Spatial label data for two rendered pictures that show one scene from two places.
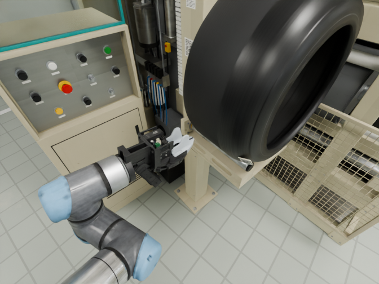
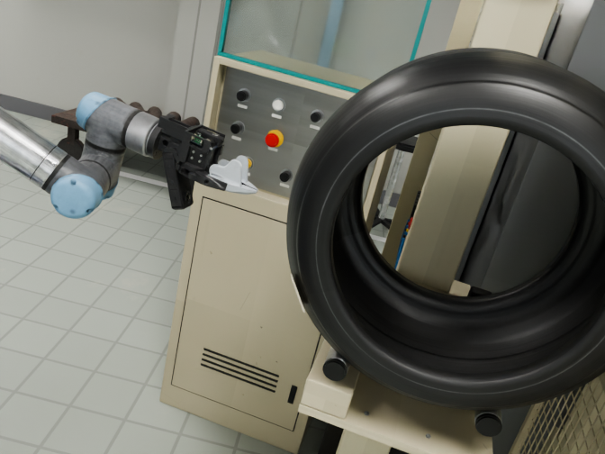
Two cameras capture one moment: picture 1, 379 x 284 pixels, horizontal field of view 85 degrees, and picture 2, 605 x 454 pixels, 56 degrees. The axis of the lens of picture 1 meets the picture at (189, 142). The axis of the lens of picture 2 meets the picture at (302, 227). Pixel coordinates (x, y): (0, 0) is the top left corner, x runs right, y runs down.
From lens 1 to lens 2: 85 cm
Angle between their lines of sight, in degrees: 47
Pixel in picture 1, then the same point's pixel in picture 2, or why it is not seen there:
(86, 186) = (114, 110)
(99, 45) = not seen: hidden behind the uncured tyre
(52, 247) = (90, 364)
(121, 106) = not seen: hidden behind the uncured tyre
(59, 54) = (294, 98)
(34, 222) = (117, 326)
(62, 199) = (94, 103)
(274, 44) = (368, 90)
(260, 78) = (332, 123)
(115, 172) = (142, 122)
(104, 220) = (98, 158)
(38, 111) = (227, 147)
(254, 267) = not seen: outside the picture
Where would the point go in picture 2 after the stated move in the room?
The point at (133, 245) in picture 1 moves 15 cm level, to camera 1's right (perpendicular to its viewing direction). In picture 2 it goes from (81, 171) to (108, 208)
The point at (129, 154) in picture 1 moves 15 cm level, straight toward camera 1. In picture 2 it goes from (165, 118) to (98, 124)
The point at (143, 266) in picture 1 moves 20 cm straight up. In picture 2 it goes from (63, 180) to (71, 57)
